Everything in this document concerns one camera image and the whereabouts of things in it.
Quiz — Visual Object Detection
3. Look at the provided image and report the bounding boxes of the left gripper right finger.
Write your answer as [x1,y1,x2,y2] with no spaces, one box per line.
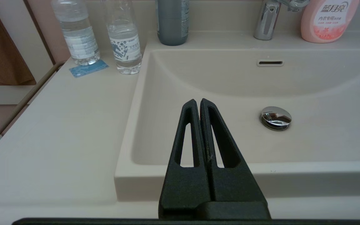
[200,98,268,203]

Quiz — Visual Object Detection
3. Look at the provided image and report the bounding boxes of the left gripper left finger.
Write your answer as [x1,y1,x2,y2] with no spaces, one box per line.
[158,99,212,219]

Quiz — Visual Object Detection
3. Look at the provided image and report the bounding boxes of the chrome sink faucet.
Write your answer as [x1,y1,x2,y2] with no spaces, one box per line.
[254,0,311,41]

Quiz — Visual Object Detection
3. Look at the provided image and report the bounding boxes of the beige sink basin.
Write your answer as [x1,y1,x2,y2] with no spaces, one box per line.
[114,48,360,202]

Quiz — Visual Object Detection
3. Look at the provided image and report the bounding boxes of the clear water bottles on counter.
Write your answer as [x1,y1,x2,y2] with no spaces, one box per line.
[105,0,143,75]

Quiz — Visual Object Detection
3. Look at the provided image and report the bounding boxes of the small blue card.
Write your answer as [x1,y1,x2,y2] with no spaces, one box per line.
[69,60,109,78]

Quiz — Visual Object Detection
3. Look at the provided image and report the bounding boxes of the dark grey pump bottle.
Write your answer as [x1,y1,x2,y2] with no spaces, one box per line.
[155,0,190,46]

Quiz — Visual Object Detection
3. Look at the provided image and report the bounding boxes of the pink soap pump bottle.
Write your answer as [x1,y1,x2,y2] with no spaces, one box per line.
[300,0,360,43]

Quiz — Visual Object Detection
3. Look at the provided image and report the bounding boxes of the water bottle plain white label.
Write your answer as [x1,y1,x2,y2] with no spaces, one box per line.
[51,0,101,66]

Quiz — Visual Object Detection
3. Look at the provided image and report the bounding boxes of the brown fabric pocket holder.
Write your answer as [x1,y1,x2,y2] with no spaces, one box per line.
[0,17,37,86]

